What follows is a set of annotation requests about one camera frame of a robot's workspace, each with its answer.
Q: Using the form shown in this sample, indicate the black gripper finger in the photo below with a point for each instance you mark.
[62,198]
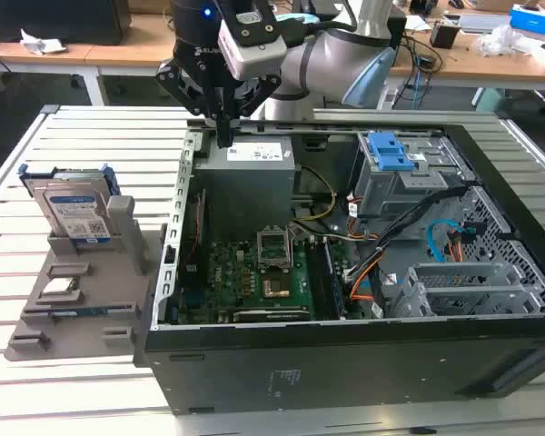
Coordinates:
[254,97]
[186,91]

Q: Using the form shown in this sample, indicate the hard disk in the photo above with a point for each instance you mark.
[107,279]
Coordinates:
[72,209]

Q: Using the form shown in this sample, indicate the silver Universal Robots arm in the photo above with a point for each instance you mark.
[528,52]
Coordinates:
[327,54]

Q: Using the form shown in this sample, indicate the grey disk bay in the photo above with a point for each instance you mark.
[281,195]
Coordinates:
[458,272]

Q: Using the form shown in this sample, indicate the wooden desk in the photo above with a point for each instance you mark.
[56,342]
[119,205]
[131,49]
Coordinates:
[141,54]

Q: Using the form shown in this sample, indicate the brown cardboard box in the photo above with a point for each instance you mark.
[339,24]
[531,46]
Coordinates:
[150,5]

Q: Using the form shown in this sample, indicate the grey power supply unit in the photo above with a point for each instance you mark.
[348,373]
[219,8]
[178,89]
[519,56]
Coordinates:
[245,191]

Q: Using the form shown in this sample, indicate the white power strip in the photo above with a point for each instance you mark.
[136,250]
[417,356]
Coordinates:
[387,99]

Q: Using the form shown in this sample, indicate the large black box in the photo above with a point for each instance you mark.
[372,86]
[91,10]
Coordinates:
[54,20]

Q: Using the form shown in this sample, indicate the blue drive latch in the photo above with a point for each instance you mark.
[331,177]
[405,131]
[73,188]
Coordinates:
[390,156]

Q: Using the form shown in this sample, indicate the crumpled white paper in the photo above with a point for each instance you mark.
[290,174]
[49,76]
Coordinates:
[41,43]

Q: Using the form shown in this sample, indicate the black desktop tower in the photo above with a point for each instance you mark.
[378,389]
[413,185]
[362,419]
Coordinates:
[399,32]

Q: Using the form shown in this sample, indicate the grey optical drive cage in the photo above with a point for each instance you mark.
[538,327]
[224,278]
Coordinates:
[390,191]

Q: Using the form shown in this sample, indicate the green motherboard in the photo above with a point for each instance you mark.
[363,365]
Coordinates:
[236,272]

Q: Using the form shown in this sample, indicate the CPU socket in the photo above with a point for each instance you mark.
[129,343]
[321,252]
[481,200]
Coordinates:
[276,289]

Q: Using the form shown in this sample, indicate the black RAM slot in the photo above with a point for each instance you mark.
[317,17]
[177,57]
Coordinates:
[315,281]

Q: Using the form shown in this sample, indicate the small black box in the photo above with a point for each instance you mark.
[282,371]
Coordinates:
[445,36]

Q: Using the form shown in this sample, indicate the green RAM stick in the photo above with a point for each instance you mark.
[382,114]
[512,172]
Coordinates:
[333,281]

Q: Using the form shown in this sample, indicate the grey parts rack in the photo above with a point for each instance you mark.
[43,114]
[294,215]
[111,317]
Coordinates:
[100,290]

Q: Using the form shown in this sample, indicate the silver CPU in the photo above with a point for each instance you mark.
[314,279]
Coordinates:
[56,285]

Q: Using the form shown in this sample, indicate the grey flat device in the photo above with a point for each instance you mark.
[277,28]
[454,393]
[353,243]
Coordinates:
[481,22]

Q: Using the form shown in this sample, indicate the blue RAM stick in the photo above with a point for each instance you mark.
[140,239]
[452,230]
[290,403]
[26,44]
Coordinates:
[86,311]

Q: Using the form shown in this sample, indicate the pale green bin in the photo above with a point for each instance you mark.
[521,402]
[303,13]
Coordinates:
[504,100]

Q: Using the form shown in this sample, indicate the clear plastic bag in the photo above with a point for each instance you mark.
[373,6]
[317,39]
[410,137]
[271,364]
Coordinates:
[499,43]

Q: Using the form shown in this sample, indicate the black open PC case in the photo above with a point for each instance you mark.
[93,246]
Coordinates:
[345,372]

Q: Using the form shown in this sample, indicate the blue white box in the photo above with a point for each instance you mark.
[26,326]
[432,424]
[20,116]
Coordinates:
[533,20]

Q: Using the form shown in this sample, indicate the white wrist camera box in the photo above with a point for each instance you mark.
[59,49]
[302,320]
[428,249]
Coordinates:
[259,59]

